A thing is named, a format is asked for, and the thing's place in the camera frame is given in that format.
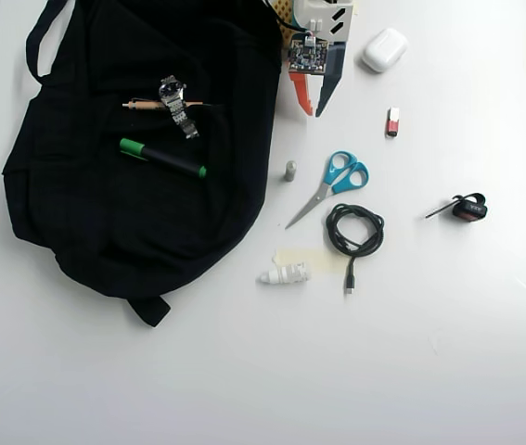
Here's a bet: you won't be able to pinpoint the black red strap gadget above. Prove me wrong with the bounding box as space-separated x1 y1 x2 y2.
425 192 489 223

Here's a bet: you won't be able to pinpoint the bare wrist camera circuit board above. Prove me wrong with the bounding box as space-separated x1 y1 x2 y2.
287 32 329 75

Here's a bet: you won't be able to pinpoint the black marker with green cap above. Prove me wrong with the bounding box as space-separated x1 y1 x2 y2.
119 137 208 179

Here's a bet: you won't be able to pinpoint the blue handled scissors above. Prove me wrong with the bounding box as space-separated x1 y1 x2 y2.
284 150 370 231

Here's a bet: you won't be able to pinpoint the coiled black usb cable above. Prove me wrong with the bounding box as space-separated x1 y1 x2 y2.
323 202 387 296

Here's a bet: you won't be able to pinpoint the wide beige masking tape piece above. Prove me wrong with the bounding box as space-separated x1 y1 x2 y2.
274 248 350 279

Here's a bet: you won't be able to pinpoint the tan wooden pen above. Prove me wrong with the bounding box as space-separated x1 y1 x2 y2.
122 97 204 111

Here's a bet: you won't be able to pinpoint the black fabric bag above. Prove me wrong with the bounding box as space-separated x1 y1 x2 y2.
1 0 287 328

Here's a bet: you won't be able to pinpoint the red and black usb stick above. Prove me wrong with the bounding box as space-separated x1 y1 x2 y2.
385 107 402 138

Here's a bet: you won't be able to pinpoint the white dropper bottle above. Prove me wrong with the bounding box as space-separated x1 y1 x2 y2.
256 261 312 286

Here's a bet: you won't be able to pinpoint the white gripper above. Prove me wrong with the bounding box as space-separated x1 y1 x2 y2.
289 0 354 119

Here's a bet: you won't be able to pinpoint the silver metal wristwatch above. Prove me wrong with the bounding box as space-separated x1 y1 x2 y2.
158 76 200 140

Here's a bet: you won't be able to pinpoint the white earbuds case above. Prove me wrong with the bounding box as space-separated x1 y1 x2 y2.
360 27 408 74

